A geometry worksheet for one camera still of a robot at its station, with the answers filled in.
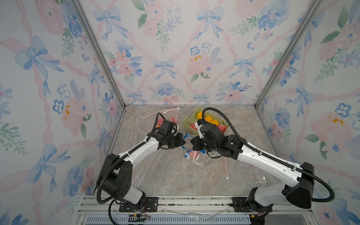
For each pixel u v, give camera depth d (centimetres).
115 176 43
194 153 73
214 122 103
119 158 45
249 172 85
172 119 98
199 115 107
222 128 99
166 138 71
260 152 46
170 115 114
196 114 109
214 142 53
